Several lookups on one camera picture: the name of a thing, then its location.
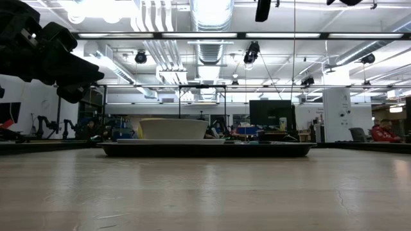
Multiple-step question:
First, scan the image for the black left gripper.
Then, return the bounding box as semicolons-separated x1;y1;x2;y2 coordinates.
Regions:
0;0;105;104

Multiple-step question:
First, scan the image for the beige ceramic bowl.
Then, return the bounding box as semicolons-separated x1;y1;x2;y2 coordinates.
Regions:
139;118;209;140

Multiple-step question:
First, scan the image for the grey cloth napkin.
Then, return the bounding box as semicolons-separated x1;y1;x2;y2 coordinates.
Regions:
232;139;292;145

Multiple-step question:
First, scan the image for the white round plate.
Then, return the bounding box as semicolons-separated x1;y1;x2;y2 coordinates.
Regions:
116;138;227;145

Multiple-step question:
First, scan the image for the black plastic tray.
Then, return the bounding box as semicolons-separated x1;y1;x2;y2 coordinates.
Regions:
98;142;317;158

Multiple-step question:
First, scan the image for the black overhead crossbar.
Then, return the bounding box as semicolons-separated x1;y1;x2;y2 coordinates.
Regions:
72;31;411;40

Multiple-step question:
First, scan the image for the black monitor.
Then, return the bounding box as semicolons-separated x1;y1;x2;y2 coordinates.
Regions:
249;99;297;132

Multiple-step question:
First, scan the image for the blue storage box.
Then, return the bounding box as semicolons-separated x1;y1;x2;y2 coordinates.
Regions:
236;126;258;135

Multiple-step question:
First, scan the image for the white pillar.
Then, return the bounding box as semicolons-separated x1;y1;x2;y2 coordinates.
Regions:
322;88;353;143

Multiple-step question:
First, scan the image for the grey office chair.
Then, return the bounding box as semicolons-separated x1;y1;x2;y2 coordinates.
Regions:
349;127;369;143

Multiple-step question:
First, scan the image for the person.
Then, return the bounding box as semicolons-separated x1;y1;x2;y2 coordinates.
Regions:
371;118;403;144

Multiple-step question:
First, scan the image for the thin hanging cable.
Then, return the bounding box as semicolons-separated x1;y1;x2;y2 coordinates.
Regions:
290;0;297;101

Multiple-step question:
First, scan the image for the silver ventilation duct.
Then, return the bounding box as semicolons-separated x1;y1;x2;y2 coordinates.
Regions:
189;0;235;67

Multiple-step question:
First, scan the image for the black wall screen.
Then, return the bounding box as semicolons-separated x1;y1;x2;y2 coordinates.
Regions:
0;101;22;124

